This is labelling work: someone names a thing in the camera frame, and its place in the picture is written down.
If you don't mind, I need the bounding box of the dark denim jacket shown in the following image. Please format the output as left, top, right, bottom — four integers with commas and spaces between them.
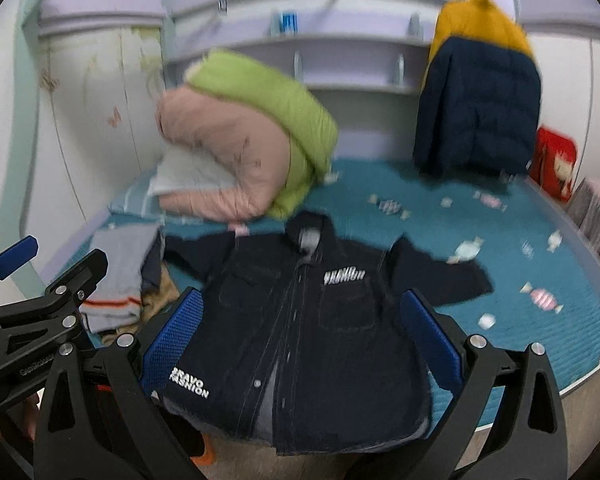
161, 211, 493, 454

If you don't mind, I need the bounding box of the grey folded garment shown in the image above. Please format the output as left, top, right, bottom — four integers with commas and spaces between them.
80, 223, 162, 334

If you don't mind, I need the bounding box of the tan folded garment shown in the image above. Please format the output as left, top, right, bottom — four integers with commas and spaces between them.
99, 263, 180, 346

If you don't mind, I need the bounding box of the navy folded garment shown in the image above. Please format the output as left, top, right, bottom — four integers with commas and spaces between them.
140, 231, 164, 295

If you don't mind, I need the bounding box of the striped sheet under pillow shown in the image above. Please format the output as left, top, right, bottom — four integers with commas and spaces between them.
107, 179, 202, 226

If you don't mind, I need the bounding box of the teal candy print bedspread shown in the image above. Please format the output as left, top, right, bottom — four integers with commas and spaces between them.
54, 158, 600, 430

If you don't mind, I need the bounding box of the light blue pillow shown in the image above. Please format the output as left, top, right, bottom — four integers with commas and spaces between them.
147, 146, 236, 196

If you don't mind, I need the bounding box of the red cartoon cushion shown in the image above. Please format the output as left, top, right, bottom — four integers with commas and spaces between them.
529, 127, 578, 203

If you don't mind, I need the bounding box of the pink green folded quilt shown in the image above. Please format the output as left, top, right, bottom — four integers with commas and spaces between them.
156, 50, 338, 223

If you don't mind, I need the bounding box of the yellow navy puffer jacket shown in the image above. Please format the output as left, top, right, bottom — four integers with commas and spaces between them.
413, 0, 542, 178

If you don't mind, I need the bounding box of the blue box on shelf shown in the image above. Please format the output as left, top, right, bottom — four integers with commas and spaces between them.
279, 11, 299, 36

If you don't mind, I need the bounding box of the lavender headboard shelf unit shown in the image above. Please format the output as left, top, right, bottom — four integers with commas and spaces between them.
163, 0, 450, 160

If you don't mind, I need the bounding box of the mint green bed frame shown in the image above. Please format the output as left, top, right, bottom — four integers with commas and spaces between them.
0, 0, 77, 296

